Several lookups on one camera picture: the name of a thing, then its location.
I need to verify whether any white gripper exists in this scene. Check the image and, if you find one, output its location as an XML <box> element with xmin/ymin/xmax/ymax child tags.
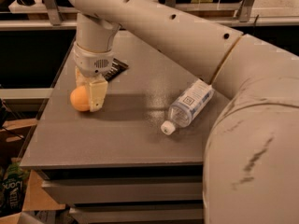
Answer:
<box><xmin>73</xmin><ymin>43</ymin><xmax>113</xmax><ymax>112</ymax></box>

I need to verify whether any orange fruit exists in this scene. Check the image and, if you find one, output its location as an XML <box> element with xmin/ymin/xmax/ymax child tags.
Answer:
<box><xmin>70</xmin><ymin>86</ymin><xmax>90</xmax><ymax>112</ymax></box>

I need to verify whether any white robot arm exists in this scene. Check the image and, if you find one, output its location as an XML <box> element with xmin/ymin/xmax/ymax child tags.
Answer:
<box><xmin>69</xmin><ymin>0</ymin><xmax>299</xmax><ymax>224</ymax></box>

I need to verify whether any black snack bar wrapper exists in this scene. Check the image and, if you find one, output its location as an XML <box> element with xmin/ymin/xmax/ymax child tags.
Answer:
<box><xmin>104</xmin><ymin>59</ymin><xmax>129</xmax><ymax>81</ymax></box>

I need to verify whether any grey drawer cabinet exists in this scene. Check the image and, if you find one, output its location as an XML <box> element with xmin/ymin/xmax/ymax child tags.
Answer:
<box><xmin>21</xmin><ymin>31</ymin><xmax>229</xmax><ymax>224</ymax></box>

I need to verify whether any cardboard box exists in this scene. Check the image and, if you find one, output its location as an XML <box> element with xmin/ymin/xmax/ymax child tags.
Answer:
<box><xmin>0</xmin><ymin>119</ymin><xmax>65</xmax><ymax>224</ymax></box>

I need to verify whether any clear plastic water bottle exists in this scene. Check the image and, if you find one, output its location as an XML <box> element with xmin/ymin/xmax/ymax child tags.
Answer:
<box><xmin>161</xmin><ymin>79</ymin><xmax>214</xmax><ymax>135</ymax></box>

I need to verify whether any green snack bag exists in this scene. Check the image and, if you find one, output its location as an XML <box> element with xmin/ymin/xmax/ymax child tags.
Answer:
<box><xmin>0</xmin><ymin>161</ymin><xmax>30</xmax><ymax>217</ymax></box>

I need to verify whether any metal shelf bracket left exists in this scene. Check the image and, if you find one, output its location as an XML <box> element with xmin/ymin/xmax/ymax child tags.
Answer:
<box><xmin>43</xmin><ymin>0</ymin><xmax>62</xmax><ymax>26</ymax></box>

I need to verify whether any metal shelf bracket right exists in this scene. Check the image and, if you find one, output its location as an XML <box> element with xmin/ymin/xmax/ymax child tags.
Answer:
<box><xmin>237</xmin><ymin>0</ymin><xmax>255</xmax><ymax>22</ymax></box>

